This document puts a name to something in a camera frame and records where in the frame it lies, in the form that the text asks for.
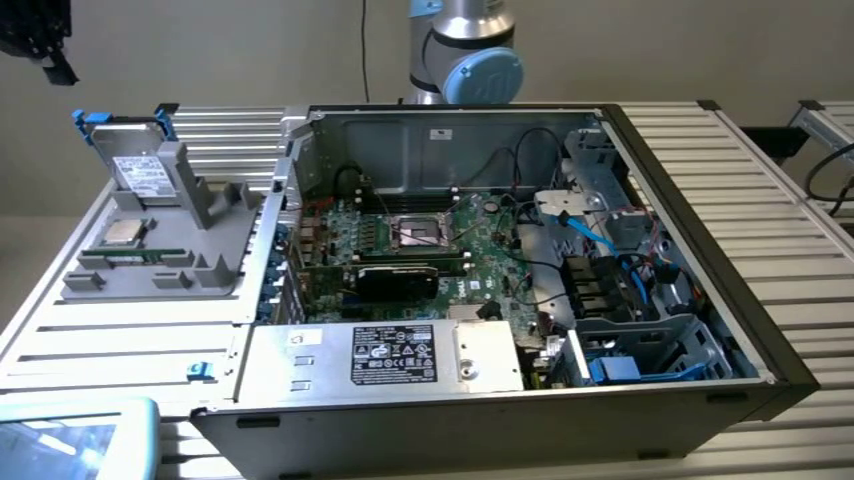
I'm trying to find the metal disk bay cage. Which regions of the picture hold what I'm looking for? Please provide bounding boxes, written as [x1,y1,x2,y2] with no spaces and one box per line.
[532,127,661,257]

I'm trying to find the CPU socket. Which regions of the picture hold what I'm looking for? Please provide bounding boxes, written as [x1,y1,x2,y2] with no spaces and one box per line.
[386,213,455,250]

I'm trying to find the green motherboard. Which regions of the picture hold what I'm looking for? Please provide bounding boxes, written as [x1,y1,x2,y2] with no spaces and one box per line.
[297,192,543,324]

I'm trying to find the black RAM slots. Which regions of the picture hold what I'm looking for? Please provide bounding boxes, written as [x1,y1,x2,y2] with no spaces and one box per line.
[358,175,461,211]

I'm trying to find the black graphics card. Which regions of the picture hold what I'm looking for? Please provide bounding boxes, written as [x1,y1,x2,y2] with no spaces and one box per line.
[353,265,441,305]

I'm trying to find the open black PC case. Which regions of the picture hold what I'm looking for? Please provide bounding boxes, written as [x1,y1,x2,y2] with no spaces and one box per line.
[189,103,820,480]

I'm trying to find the silver power supply unit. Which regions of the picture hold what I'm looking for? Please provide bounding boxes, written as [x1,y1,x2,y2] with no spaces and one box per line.
[237,319,525,407]

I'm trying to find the grey parts rack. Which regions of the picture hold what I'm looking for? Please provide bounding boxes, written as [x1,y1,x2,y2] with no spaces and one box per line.
[60,141,268,303]

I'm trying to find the green RAM stick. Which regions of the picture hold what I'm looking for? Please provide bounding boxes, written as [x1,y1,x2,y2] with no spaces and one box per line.
[98,248,188,267]

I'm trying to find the silver CPU chip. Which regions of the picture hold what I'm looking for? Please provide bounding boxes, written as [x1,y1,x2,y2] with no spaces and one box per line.
[98,218,158,250]

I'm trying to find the grey case side panel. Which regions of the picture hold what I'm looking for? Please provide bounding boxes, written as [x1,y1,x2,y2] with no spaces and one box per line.
[0,175,281,419]

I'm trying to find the black hanging object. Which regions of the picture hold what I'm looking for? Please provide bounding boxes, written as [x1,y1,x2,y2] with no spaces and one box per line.
[0,0,80,87]

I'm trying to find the light blue SATA wire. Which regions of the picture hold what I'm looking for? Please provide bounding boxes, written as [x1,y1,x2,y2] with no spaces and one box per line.
[559,211,652,311]

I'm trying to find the black thin wall cable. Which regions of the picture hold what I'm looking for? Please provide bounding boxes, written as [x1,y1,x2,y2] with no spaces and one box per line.
[360,0,372,103]

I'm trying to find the blue disk bay bracket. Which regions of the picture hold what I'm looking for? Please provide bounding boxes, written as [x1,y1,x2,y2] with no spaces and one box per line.
[589,355,708,386]

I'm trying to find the silver hard disk blue bracket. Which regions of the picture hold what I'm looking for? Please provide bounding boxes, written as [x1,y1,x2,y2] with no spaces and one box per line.
[70,109,178,210]

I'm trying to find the black thick cable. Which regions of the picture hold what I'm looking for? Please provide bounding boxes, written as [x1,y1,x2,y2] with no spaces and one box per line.
[804,141,854,217]

